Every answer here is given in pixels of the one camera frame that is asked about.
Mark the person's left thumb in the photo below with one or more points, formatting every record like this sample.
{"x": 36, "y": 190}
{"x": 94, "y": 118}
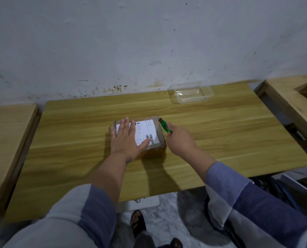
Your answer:
{"x": 144, "y": 144}

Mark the person's right forearm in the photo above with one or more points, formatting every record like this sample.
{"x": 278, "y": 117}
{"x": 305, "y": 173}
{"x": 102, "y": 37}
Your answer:
{"x": 241, "y": 198}

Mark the person's left hand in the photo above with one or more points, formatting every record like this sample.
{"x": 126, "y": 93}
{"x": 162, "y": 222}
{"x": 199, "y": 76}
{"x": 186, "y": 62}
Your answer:
{"x": 123, "y": 142}

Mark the person's right hand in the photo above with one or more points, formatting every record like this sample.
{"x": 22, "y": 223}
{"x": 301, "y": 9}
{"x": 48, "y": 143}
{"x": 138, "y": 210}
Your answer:
{"x": 181, "y": 142}

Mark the person's foot in sandal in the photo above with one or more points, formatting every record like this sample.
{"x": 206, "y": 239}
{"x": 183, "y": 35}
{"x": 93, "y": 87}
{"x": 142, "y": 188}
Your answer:
{"x": 138, "y": 222}
{"x": 176, "y": 243}

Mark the person's left forearm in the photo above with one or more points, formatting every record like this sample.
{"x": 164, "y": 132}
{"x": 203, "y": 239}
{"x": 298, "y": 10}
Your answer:
{"x": 91, "y": 198}

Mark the person's right fingers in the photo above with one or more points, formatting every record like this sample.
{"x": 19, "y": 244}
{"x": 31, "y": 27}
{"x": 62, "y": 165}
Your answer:
{"x": 172, "y": 140}

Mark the green utility knife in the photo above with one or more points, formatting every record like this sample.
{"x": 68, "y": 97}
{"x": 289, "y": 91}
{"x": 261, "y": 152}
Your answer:
{"x": 165, "y": 125}

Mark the white table base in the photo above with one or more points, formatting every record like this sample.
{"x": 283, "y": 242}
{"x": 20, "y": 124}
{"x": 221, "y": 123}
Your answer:
{"x": 143, "y": 202}

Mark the wooden table with thick edge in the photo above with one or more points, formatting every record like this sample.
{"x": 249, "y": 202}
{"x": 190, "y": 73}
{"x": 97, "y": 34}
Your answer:
{"x": 287, "y": 100}

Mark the person's right foot in sandal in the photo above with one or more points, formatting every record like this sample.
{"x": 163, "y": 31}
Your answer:
{"x": 176, "y": 243}

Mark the light wooden side table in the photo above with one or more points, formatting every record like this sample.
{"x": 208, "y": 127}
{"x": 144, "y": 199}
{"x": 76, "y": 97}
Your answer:
{"x": 6, "y": 147}

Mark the person's left little finger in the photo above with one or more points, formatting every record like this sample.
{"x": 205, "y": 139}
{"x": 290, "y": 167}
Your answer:
{"x": 113, "y": 132}

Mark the clear plastic container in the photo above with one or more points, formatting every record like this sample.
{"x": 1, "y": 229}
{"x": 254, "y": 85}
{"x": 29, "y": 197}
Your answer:
{"x": 190, "y": 92}

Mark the person's left foot in sandal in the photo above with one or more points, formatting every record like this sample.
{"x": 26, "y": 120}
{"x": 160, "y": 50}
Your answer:
{"x": 138, "y": 222}

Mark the cardboard box with white label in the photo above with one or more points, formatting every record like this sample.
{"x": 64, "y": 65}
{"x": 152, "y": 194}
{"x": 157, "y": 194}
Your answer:
{"x": 157, "y": 131}

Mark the person's left middle finger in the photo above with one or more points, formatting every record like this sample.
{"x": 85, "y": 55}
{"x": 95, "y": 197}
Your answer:
{"x": 127, "y": 125}

